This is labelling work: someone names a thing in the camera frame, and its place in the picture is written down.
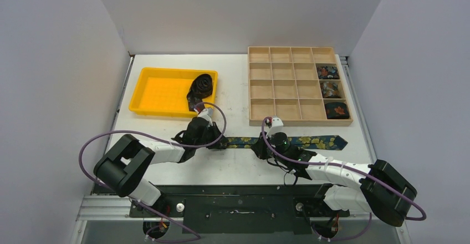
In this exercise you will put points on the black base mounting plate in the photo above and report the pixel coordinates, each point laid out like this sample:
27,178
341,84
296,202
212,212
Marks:
246,209

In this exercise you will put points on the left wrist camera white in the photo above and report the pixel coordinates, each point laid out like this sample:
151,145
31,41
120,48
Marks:
206,114

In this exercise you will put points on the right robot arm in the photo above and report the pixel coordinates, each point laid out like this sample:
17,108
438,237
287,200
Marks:
377,188

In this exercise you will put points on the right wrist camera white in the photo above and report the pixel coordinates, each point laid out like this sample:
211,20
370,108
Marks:
274,124

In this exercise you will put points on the rolled tie top slot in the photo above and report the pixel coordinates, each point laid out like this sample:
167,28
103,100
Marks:
327,72

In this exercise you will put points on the rolled tie middle slot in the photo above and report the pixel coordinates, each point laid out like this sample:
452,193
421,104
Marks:
330,90

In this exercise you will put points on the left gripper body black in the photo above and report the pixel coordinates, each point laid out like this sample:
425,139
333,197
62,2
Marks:
210,136

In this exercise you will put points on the rolled tie bottom slot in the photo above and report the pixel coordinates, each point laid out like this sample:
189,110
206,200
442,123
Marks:
336,110

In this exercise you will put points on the yellow plastic tray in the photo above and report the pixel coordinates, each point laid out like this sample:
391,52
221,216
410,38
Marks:
163,92

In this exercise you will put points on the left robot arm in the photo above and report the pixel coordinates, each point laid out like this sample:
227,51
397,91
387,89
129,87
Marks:
122,168

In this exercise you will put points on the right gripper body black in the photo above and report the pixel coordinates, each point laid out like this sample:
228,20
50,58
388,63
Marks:
258,149

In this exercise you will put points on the wooden compartment box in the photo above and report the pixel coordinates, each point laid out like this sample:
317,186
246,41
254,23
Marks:
283,82

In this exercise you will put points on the rolled tie slot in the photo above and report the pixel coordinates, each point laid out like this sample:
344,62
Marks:
336,110
330,90
327,72

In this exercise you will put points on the black patterned tie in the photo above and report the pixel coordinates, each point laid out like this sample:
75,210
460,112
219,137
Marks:
201,88

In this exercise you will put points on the blue yellow floral tie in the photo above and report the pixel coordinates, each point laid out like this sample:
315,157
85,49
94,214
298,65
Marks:
322,142

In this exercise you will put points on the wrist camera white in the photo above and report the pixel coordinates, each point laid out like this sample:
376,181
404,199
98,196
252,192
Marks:
274,124
206,114

